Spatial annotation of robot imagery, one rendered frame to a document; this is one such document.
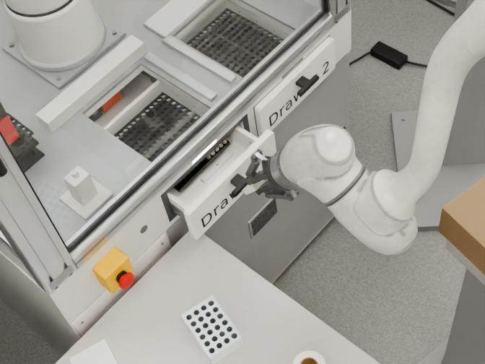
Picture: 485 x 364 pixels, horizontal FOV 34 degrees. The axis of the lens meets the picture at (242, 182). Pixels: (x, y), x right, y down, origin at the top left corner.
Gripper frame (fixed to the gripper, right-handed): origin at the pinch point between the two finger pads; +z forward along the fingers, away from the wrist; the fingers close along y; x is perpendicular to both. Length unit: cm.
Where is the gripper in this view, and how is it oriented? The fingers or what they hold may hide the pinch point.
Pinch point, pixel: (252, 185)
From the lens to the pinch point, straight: 177.7
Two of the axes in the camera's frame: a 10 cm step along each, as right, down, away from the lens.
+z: -3.4, 1.7, 9.2
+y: -6.7, -7.3, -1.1
